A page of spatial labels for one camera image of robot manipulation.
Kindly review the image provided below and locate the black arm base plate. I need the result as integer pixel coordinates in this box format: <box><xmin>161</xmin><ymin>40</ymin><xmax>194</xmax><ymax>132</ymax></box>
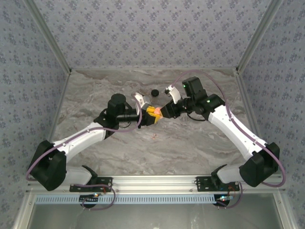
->
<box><xmin>195</xmin><ymin>176</ymin><xmax>240</xmax><ymax>193</ymax></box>
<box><xmin>69</xmin><ymin>177</ymin><xmax>113</xmax><ymax>193</ymax></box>

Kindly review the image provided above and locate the aluminium table side rail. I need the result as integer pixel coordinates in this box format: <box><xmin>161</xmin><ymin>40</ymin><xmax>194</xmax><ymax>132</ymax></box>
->
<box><xmin>37</xmin><ymin>71</ymin><xmax>72</xmax><ymax>176</ymax></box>
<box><xmin>234</xmin><ymin>71</ymin><xmax>273</xmax><ymax>174</ymax></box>

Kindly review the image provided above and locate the aluminium frame corner post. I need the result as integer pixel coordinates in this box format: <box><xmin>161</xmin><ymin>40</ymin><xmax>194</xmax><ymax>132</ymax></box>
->
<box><xmin>235</xmin><ymin>0</ymin><xmax>284</xmax><ymax>73</ymax></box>
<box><xmin>23</xmin><ymin>0</ymin><xmax>72</xmax><ymax>74</ymax></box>

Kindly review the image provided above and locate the small black controller board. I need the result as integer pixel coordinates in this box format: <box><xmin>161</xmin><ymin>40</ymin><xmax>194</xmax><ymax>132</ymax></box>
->
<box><xmin>79</xmin><ymin>194</ymin><xmax>101</xmax><ymax>204</ymax></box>
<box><xmin>214</xmin><ymin>194</ymin><xmax>233</xmax><ymax>206</ymax></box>

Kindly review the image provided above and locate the white slotted cable duct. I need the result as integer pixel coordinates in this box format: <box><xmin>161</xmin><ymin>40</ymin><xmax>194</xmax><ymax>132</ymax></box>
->
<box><xmin>35</xmin><ymin>193</ymin><xmax>235</xmax><ymax>205</ymax></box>

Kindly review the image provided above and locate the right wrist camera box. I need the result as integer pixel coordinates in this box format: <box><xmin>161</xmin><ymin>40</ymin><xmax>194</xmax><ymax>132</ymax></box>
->
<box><xmin>163</xmin><ymin>84</ymin><xmax>183</xmax><ymax>105</ymax></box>

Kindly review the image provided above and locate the aluminium frame cross rail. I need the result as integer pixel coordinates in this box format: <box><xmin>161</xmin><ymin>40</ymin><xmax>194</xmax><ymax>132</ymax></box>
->
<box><xmin>26</xmin><ymin>175</ymin><xmax>286</xmax><ymax>193</ymax></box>

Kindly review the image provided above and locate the aluminium lower frame leg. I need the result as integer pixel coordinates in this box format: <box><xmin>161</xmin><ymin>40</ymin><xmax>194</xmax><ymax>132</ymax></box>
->
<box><xmin>273</xmin><ymin>192</ymin><xmax>297</xmax><ymax>229</ymax></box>
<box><xmin>13</xmin><ymin>193</ymin><xmax>36</xmax><ymax>229</ymax></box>

